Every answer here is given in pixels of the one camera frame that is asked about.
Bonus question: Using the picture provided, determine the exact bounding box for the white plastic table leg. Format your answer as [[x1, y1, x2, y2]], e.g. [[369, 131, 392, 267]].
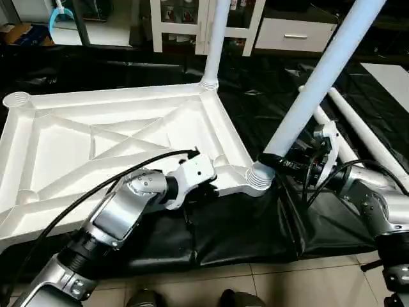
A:
[[327, 87, 409, 178], [245, 0, 388, 194], [312, 104, 360, 166], [200, 0, 231, 91]]

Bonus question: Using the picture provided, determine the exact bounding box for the white plastic table top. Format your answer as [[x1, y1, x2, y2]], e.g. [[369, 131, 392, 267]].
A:
[[0, 81, 274, 248]]

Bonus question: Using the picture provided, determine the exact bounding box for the black work mat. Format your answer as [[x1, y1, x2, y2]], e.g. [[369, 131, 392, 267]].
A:
[[0, 45, 409, 272]]

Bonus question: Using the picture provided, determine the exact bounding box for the white flat panel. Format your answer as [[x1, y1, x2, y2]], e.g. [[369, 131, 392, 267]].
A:
[[360, 62, 409, 98]]

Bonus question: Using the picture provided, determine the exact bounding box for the white drawer unit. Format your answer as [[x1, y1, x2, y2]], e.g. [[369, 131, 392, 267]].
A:
[[254, 17, 339, 54]]

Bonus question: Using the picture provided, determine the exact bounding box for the white glass door cabinet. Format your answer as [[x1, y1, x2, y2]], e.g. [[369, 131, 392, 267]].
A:
[[150, 0, 266, 58]]

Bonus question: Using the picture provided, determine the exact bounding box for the grey metal pole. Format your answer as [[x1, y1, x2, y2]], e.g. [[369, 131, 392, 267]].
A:
[[70, 0, 92, 47]]

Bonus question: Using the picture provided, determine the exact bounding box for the light blue plastic item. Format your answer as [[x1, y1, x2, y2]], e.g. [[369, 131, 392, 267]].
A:
[[47, 0, 75, 36]]

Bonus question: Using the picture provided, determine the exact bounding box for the blue flat box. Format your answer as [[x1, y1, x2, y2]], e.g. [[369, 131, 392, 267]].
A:
[[0, 24, 52, 47]]

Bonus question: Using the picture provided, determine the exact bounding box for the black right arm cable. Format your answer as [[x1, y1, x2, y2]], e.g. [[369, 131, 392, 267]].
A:
[[304, 146, 409, 207]]

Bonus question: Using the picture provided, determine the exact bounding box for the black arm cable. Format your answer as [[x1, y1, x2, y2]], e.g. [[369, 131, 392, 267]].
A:
[[0, 148, 201, 303], [304, 146, 409, 207]]

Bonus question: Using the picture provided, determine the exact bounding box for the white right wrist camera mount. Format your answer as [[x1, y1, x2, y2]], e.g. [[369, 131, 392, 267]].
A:
[[311, 120, 341, 194]]

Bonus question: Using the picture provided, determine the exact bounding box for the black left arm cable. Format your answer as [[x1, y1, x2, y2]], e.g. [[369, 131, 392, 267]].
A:
[[0, 148, 201, 303]]

